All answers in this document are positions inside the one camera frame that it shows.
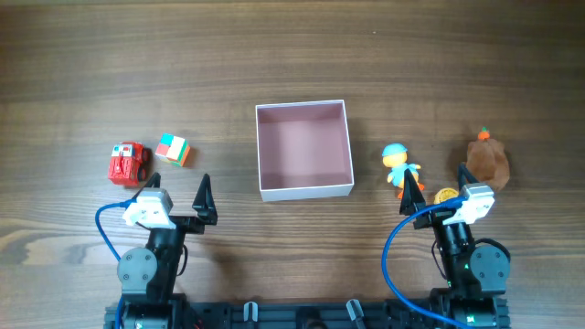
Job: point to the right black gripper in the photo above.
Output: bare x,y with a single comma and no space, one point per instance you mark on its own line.
435,217

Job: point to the yellow round slotted disc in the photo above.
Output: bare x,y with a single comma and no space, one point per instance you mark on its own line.
445,194

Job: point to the multicolour puzzle cube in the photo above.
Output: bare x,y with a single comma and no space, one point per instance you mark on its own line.
172,149

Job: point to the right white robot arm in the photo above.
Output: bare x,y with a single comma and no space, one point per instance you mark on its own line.
476,270

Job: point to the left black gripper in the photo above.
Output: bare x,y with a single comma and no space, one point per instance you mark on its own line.
203,210

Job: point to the orange duck toy blue hat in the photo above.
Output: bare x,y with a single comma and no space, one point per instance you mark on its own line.
395,156

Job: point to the red toy truck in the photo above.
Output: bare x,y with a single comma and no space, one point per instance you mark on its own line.
128,165

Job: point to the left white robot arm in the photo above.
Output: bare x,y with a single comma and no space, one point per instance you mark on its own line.
148,274

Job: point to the white box with pink interior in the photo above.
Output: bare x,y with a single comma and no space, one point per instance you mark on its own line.
304,150

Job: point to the brown plush toy with carrot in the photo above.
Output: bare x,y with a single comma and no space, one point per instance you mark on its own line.
487,161

